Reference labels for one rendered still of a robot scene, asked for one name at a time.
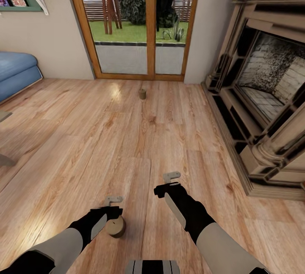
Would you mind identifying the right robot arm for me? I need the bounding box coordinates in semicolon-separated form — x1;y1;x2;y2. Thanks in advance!
154;171;272;274

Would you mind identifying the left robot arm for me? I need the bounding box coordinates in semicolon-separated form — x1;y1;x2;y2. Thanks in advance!
0;196;123;274

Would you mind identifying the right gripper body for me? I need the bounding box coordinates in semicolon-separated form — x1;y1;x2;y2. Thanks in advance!
156;184;169;198

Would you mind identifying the robot trunk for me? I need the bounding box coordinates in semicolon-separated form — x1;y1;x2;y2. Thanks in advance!
125;260;180;274

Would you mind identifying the pillar candle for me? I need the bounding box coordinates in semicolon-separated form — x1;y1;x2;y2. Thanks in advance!
105;215;126;238
139;89;147;99

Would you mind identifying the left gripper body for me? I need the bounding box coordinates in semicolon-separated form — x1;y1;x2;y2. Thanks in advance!
105;207;120;222

